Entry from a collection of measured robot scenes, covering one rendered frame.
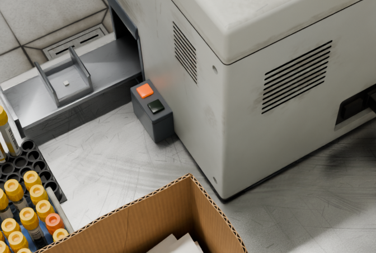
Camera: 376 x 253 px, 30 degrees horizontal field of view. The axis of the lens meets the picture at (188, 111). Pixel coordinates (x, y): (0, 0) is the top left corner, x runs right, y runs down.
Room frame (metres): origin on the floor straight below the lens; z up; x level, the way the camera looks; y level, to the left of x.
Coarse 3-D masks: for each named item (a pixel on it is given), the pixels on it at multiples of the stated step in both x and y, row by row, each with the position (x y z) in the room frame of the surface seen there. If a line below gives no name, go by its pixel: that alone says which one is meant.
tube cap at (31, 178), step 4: (28, 172) 0.38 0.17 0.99; (32, 172) 0.38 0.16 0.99; (24, 176) 0.37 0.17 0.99; (28, 176) 0.37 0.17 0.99; (32, 176) 0.37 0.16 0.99; (36, 176) 0.37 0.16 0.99; (24, 180) 0.37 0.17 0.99; (28, 180) 0.37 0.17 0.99; (32, 180) 0.37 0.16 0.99; (36, 180) 0.37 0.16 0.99; (40, 180) 0.37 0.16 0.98; (28, 184) 0.36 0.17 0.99; (32, 184) 0.36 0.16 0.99; (36, 184) 0.37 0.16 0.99; (40, 184) 0.37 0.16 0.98; (28, 188) 0.37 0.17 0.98
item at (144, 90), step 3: (147, 84) 0.53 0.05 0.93; (138, 87) 0.53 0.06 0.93; (141, 87) 0.53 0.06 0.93; (144, 87) 0.53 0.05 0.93; (147, 87) 0.53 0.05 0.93; (150, 87) 0.53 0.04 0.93; (138, 90) 0.52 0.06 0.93; (141, 90) 0.52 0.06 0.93; (144, 90) 0.52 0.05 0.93; (147, 90) 0.52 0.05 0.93; (150, 90) 0.52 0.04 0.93; (141, 93) 0.52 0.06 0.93; (144, 93) 0.52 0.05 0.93; (147, 93) 0.52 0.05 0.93; (150, 93) 0.52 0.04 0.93; (141, 96) 0.52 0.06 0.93; (144, 96) 0.51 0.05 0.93
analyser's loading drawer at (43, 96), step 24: (72, 48) 0.58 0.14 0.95; (120, 48) 0.61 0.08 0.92; (48, 72) 0.57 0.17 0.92; (72, 72) 0.57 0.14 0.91; (96, 72) 0.57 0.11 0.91; (120, 72) 0.56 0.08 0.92; (0, 96) 0.53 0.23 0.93; (24, 96) 0.54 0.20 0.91; (48, 96) 0.53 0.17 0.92; (72, 96) 0.52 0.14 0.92; (24, 120) 0.50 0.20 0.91
